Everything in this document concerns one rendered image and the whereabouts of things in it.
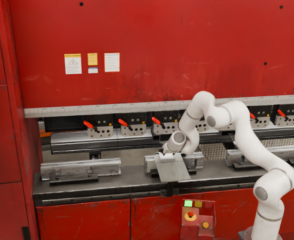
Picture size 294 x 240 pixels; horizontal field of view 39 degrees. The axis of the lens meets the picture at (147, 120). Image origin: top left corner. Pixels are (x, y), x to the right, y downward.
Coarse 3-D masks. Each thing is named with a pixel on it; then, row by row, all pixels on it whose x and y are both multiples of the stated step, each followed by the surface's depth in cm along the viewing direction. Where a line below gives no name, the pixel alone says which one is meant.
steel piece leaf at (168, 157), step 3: (159, 153) 265; (168, 153) 266; (171, 153) 266; (162, 156) 263; (165, 156) 263; (168, 156) 263; (171, 156) 263; (162, 159) 260; (165, 159) 260; (168, 159) 257; (171, 159) 257; (174, 159) 258
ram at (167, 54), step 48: (48, 0) 202; (96, 0) 206; (144, 0) 210; (192, 0) 214; (240, 0) 219; (288, 0) 223; (48, 48) 214; (96, 48) 219; (144, 48) 223; (192, 48) 228; (240, 48) 233; (288, 48) 238; (48, 96) 228; (96, 96) 233; (144, 96) 238; (192, 96) 244; (240, 96) 249
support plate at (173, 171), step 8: (160, 160) 259; (176, 160) 260; (160, 168) 252; (168, 168) 252; (176, 168) 253; (184, 168) 253; (160, 176) 245; (168, 176) 246; (176, 176) 246; (184, 176) 246
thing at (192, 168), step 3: (192, 168) 269; (195, 168) 269; (150, 171) 266; (153, 171) 265; (156, 171) 265; (189, 171) 267; (192, 171) 267; (195, 171) 267; (153, 174) 263; (156, 174) 263
